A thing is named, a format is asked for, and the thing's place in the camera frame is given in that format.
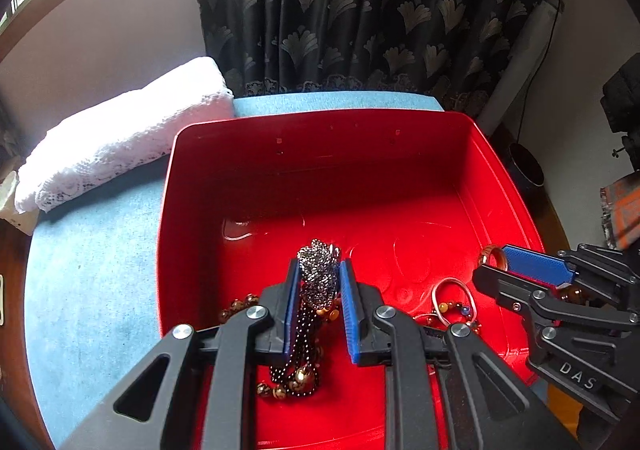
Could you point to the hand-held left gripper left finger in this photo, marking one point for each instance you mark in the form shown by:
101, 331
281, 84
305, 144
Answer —
292, 310

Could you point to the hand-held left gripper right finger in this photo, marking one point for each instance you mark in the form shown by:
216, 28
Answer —
350, 315

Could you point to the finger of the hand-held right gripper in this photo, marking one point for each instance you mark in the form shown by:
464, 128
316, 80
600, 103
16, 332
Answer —
505, 285
535, 265

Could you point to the wide silver bangle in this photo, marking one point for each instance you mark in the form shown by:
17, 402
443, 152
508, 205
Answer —
452, 280

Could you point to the red rectangular box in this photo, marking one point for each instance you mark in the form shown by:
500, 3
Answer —
350, 180

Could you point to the black round pot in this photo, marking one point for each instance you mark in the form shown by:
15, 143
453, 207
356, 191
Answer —
525, 167

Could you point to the orange grey packet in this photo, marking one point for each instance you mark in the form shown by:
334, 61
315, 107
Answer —
622, 215

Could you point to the black machine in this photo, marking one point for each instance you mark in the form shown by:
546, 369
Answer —
622, 105

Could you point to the white leaning board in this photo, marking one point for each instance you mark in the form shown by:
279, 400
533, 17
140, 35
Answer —
520, 65

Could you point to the blue table cloth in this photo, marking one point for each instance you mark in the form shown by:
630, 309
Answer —
90, 280

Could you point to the white lace towel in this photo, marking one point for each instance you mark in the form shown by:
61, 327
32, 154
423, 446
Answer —
125, 140

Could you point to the dark leaf-pattern curtain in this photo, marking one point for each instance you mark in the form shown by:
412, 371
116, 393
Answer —
375, 5

